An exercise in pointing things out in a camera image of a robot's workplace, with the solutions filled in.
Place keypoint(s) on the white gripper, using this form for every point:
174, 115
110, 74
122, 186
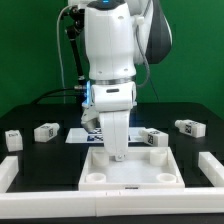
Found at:
108, 99

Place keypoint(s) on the white square table top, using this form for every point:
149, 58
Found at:
142, 168

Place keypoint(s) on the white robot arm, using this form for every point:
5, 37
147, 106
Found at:
118, 35

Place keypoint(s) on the marker sheet with tags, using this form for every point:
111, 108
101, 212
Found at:
80, 135

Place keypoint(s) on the black camera stand pole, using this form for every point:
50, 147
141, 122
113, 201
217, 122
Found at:
73, 31

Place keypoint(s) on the white fence right wall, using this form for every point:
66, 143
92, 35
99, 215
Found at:
211, 168

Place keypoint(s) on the white fence wall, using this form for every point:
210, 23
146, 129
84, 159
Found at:
111, 203
211, 168
8, 171

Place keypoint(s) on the white fence left wall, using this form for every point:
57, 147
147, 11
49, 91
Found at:
8, 171

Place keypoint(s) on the white fence front wall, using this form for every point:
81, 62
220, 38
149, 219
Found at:
111, 203

